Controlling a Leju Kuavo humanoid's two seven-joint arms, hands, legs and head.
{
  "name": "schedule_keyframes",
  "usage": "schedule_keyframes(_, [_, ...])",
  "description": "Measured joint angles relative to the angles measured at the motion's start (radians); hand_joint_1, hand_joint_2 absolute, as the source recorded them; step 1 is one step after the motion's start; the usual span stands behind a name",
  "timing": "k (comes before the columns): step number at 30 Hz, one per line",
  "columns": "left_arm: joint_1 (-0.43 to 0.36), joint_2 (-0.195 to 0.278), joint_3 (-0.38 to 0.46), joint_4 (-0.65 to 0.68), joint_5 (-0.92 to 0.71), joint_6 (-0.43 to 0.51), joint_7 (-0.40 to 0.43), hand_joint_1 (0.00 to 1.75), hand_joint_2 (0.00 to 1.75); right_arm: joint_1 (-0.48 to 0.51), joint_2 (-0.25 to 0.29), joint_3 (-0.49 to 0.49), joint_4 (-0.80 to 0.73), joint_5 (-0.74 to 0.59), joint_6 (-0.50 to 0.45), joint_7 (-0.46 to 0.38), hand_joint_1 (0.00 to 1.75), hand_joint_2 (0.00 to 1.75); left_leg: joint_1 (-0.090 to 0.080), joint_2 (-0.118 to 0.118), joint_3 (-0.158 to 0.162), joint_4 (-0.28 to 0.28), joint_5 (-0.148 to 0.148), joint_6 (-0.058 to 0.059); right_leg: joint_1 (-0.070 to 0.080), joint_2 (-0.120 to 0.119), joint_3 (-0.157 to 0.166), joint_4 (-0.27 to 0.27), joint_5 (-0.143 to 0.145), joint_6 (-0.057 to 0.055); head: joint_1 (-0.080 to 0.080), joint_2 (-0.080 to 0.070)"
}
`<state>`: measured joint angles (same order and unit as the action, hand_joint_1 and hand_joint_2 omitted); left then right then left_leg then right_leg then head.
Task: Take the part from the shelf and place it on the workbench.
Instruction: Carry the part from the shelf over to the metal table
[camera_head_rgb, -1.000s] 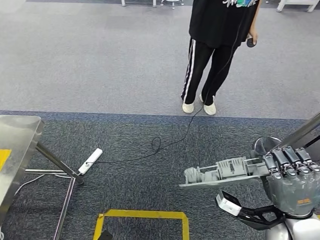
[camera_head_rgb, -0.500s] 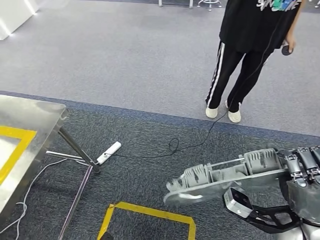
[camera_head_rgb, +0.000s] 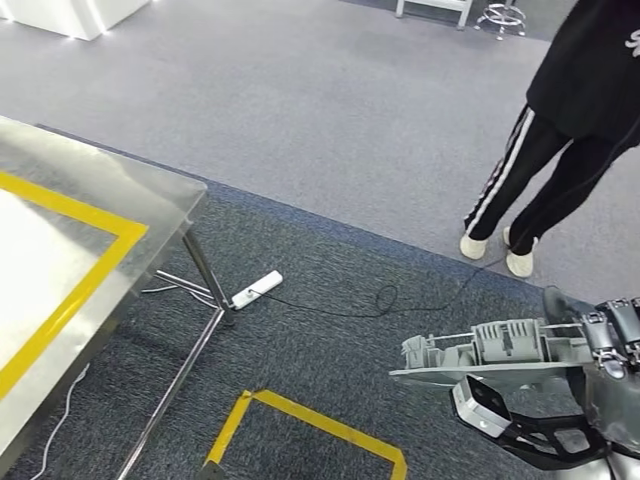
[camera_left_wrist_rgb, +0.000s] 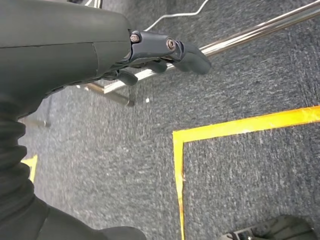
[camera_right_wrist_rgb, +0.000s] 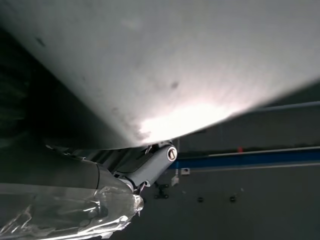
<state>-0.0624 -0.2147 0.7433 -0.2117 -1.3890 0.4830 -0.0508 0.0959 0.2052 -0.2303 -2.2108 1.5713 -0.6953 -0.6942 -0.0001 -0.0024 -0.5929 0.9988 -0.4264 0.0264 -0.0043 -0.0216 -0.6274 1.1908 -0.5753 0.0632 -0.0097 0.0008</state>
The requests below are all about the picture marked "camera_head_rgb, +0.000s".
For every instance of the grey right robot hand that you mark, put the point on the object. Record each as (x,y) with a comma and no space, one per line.
(615,397)

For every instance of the grey plastic car part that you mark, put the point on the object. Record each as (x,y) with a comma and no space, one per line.
(505,341)

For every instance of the steel workbench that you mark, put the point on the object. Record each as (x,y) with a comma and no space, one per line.
(150,192)

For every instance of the person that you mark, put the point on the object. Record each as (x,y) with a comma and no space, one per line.
(590,66)

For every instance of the yellow floor tape square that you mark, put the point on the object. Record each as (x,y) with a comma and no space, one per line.
(324,422)

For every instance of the chrome stool base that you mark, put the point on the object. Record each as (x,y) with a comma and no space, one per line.
(492,10)

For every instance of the white power strip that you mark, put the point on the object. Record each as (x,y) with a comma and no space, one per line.
(257,290)

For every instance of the yellow bench tape outline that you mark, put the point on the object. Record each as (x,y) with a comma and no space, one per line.
(75,210)

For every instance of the white display plinth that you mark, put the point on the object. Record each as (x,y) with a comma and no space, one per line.
(60,16)

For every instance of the black camera bracket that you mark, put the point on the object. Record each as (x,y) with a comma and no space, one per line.
(530,430)

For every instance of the white table frame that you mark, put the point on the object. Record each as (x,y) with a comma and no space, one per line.
(435,4)

